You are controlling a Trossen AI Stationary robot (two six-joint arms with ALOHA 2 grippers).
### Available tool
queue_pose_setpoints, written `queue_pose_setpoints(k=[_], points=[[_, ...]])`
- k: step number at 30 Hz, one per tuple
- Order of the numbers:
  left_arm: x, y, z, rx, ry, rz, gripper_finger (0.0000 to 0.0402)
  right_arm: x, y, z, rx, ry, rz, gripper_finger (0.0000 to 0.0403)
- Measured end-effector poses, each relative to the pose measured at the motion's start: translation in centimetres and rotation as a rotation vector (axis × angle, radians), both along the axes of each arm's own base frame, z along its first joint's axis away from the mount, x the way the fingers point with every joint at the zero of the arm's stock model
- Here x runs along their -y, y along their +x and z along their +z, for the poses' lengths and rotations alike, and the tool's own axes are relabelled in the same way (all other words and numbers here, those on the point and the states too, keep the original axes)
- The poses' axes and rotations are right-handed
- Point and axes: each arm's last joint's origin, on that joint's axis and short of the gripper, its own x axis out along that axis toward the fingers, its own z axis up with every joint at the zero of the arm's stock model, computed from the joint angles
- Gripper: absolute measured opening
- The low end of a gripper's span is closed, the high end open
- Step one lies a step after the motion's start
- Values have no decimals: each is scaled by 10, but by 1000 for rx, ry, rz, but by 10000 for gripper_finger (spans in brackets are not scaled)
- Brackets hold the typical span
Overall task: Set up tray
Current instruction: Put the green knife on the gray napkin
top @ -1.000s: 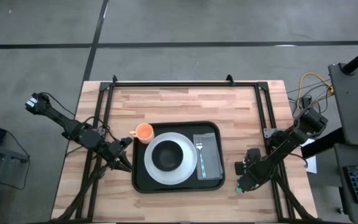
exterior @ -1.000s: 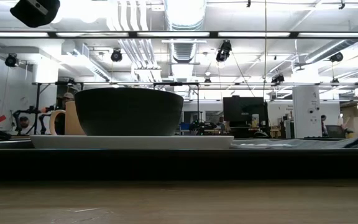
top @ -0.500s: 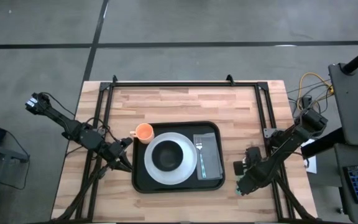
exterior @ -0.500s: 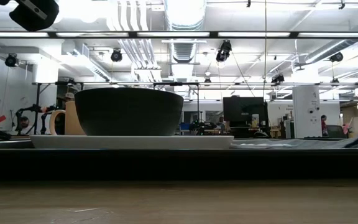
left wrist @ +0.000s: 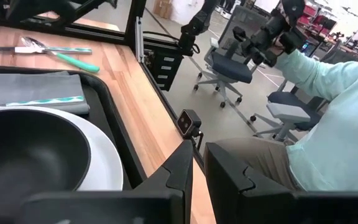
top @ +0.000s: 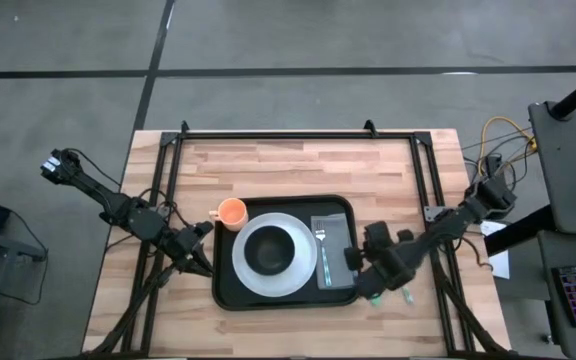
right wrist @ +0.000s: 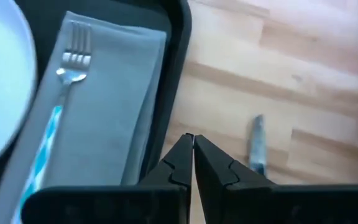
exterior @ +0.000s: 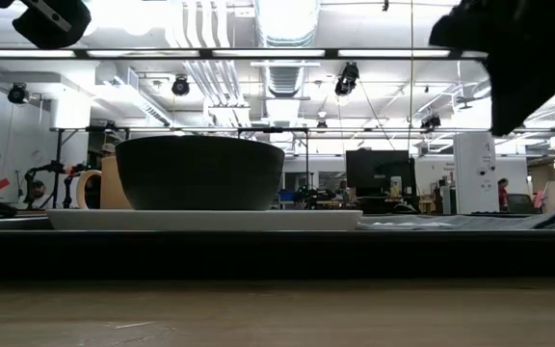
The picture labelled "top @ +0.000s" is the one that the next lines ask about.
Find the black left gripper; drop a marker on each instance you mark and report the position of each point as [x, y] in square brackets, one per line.
[185, 245]

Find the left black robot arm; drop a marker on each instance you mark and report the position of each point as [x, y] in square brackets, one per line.
[140, 222]

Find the dark grey desk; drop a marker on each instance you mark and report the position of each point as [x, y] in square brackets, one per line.
[563, 170]
[558, 250]

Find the orange mug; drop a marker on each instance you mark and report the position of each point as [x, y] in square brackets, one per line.
[233, 212]

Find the green toothbrush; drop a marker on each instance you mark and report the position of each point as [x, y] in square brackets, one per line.
[326, 265]

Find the black power adapter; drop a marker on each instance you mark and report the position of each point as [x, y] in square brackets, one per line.
[493, 164]

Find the black aluminium table frame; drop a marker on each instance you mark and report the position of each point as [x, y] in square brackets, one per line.
[293, 135]

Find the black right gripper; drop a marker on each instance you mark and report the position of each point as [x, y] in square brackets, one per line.
[393, 265]

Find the black plastic tray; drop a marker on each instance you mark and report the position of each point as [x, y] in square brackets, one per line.
[228, 290]

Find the white paper sheet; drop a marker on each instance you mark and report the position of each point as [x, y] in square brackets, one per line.
[499, 262]

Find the grey napkin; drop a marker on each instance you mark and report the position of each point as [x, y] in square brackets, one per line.
[340, 240]

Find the black desk leg bar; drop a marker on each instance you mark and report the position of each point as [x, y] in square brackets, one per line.
[518, 231]

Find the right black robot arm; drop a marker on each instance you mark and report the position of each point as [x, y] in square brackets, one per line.
[448, 225]

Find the silver mounting bracket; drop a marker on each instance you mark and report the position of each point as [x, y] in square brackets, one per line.
[432, 214]

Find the white round plate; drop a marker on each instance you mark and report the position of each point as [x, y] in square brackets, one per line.
[278, 282]

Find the black bowl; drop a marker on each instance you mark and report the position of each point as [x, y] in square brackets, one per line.
[269, 250]

